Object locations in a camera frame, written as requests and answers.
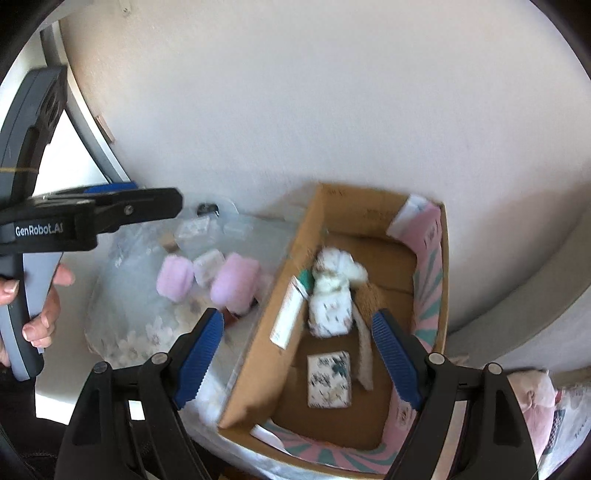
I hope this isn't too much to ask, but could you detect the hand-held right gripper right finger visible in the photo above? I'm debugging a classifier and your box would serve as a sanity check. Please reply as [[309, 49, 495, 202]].
[[372, 309, 541, 480]]

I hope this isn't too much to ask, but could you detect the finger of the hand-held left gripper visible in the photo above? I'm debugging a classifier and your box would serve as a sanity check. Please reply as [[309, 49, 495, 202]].
[[90, 187, 184, 235], [44, 181, 140, 204]]

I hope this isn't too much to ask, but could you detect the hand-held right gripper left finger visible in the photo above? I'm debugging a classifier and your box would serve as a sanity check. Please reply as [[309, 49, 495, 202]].
[[55, 307, 225, 480]]

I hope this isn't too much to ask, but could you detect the pink printed cardboard box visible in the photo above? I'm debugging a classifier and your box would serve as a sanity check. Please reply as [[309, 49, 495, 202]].
[[217, 182, 450, 477]]

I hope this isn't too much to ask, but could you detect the person's left hand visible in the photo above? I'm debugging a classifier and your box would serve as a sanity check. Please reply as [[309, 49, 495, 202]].
[[0, 265, 75, 367]]

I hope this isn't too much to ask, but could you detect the small clear plastic box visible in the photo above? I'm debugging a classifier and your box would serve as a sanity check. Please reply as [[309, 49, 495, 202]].
[[177, 219, 212, 246]]

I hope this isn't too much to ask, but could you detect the clear plastic bag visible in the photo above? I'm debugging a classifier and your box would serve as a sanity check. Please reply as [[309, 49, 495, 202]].
[[84, 203, 298, 370]]

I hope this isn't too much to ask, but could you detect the square floral packet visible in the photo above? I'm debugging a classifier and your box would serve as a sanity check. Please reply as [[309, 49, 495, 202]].
[[306, 351, 353, 409]]

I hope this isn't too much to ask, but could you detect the pink fluffy hair roller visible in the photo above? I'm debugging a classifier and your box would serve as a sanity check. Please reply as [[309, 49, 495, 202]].
[[210, 252, 262, 315], [156, 254, 195, 303]]

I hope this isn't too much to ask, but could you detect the small white packet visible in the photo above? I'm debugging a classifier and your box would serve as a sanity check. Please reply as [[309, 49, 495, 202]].
[[193, 249, 226, 287]]

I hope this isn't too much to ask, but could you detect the white floral cloth bundle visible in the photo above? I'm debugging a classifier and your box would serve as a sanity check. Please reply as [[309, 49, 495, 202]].
[[308, 247, 370, 339]]

